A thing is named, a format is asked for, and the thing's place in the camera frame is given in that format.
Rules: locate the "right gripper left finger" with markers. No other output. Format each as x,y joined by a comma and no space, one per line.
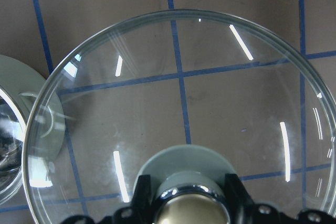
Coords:
144,206

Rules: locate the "glass pot lid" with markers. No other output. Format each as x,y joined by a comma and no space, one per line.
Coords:
186,96

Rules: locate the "pale green cooking pot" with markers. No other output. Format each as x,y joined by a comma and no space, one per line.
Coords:
20,87

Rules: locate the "brown paper table cover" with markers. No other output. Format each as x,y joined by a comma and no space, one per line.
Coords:
41,33

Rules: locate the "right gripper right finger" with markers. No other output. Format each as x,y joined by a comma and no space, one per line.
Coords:
241,207

